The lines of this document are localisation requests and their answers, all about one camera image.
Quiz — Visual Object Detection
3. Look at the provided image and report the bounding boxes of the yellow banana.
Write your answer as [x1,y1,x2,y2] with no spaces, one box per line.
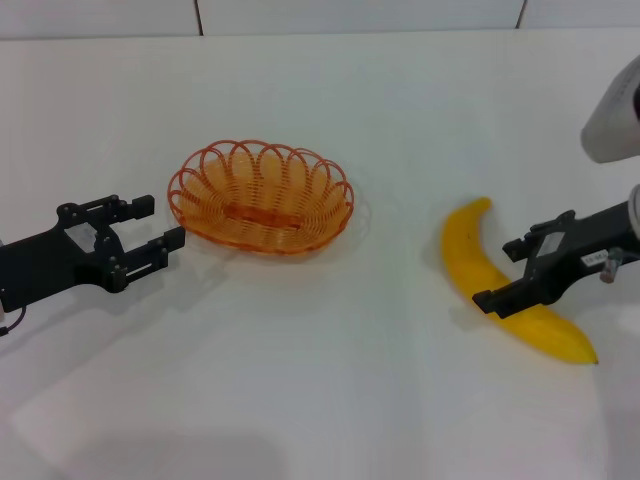
[440,196,601,367]

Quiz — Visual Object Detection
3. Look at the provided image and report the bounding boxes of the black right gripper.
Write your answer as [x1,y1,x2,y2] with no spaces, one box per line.
[471,199,634,320]

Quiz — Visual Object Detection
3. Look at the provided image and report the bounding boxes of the orange woven plastic basket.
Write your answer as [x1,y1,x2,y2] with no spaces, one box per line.
[165,139,356,257]

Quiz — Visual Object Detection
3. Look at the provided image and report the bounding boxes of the silver right connector plug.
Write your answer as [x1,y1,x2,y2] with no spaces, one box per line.
[601,251,622,286]

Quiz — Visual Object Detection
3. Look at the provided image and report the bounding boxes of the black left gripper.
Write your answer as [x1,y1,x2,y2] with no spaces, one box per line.
[0,194,188,315]

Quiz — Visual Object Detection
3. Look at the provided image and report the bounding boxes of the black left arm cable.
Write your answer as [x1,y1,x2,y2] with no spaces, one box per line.
[0,306,27,337]

